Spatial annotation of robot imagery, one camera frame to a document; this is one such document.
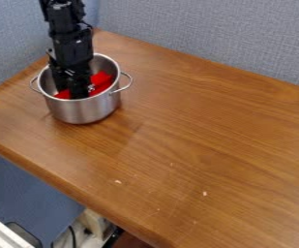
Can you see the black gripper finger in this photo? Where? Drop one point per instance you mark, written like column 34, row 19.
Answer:
column 78, row 84
column 59, row 76

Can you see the red block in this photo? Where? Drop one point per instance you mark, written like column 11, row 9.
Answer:
column 100, row 83

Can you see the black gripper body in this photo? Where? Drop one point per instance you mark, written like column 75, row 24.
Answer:
column 72, row 52

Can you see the stainless steel pot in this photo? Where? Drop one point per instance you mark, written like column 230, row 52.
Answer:
column 91, row 109

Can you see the white equipment under table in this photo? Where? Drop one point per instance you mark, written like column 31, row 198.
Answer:
column 91, row 231

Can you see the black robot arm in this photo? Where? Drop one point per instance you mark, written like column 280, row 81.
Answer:
column 64, row 15

